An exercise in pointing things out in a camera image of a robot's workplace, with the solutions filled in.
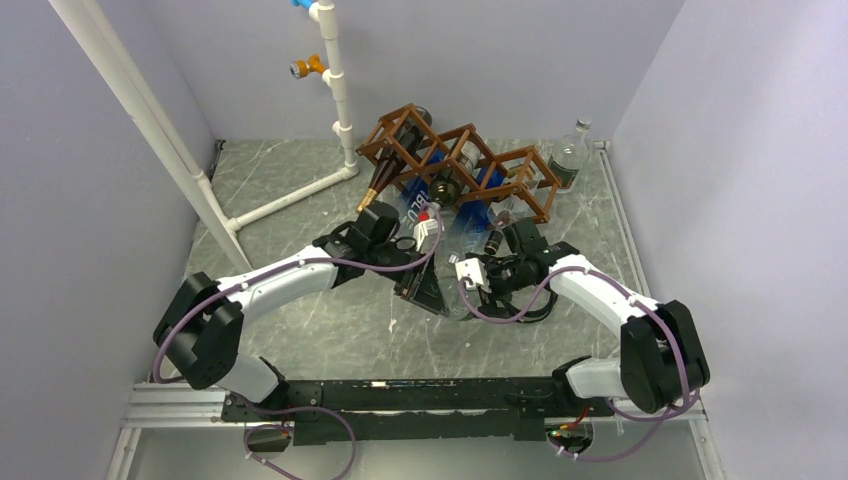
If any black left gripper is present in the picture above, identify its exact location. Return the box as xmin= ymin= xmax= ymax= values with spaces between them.
xmin=368 ymin=242 xmax=450 ymax=317

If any clear white labelled bottle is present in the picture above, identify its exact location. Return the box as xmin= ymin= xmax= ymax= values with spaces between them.
xmin=435 ymin=251 xmax=474 ymax=321

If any round clear glass bottle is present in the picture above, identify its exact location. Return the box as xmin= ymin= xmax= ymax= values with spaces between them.
xmin=548 ymin=117 xmax=592 ymax=193

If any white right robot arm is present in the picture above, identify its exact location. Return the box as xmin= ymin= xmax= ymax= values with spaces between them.
xmin=456 ymin=219 xmax=711 ymax=415

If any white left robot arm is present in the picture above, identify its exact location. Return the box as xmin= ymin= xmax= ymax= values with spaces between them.
xmin=151 ymin=201 xmax=448 ymax=420

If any blue labelled clear bottle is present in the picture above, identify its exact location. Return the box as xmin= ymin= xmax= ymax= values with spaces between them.
xmin=393 ymin=177 xmax=430 ymax=234

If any green wine bottle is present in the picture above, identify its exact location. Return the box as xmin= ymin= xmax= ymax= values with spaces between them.
xmin=429 ymin=168 xmax=464 ymax=208

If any brown wooden wine rack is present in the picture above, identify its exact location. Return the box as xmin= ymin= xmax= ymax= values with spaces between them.
xmin=355 ymin=103 xmax=561 ymax=224

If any dark red wine bottle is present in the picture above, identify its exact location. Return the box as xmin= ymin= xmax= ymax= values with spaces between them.
xmin=356 ymin=118 xmax=423 ymax=213

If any orange pipe fitting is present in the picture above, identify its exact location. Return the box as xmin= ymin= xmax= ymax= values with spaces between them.
xmin=290 ymin=54 xmax=327 ymax=79

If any blue pipe fitting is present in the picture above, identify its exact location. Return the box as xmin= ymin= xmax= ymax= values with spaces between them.
xmin=290 ymin=0 xmax=315 ymax=9

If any coiled black cable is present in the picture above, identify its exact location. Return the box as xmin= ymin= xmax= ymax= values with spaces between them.
xmin=488 ymin=284 xmax=560 ymax=325

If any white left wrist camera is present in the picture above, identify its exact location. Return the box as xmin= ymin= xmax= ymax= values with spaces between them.
xmin=413 ymin=210 xmax=441 ymax=253

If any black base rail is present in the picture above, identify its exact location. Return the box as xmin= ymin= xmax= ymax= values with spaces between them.
xmin=221 ymin=376 xmax=613 ymax=446

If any white pvc pipe frame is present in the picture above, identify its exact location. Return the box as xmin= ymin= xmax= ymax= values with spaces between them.
xmin=51 ymin=1 xmax=360 ymax=272

